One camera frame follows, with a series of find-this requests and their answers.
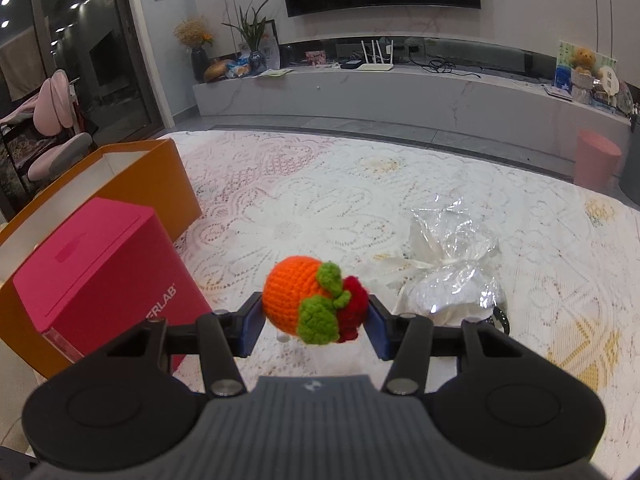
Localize white wifi router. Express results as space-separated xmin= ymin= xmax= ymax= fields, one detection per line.
xmin=357 ymin=40 xmax=394 ymax=73

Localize green plant in glass vase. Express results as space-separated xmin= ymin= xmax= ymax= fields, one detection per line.
xmin=224 ymin=0 xmax=270 ymax=75

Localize red lidded candy container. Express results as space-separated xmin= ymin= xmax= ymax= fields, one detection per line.
xmin=13 ymin=198 xmax=210 ymax=362

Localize small teddy bear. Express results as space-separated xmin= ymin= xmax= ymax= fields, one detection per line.
xmin=570 ymin=47 xmax=597 ymax=81

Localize orange cardboard box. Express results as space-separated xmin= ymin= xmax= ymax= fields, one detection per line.
xmin=1 ymin=139 xmax=210 ymax=378

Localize clear plastic bundle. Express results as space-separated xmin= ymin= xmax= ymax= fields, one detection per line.
xmin=359 ymin=194 xmax=511 ymax=334

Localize pink office chair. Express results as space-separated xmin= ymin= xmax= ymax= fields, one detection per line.
xmin=1 ymin=68 xmax=92 ymax=183

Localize white marble tv console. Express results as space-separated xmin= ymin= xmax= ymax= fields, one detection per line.
xmin=193 ymin=67 xmax=630 ymax=176

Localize pink waste bin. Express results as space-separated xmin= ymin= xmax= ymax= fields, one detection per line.
xmin=574 ymin=130 xmax=622 ymax=192

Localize dried flowers in dark vase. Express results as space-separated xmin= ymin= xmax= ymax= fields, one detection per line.
xmin=174 ymin=18 xmax=213 ymax=84

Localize orange crochet fruit toy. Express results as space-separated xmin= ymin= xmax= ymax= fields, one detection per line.
xmin=262 ymin=256 xmax=369 ymax=346

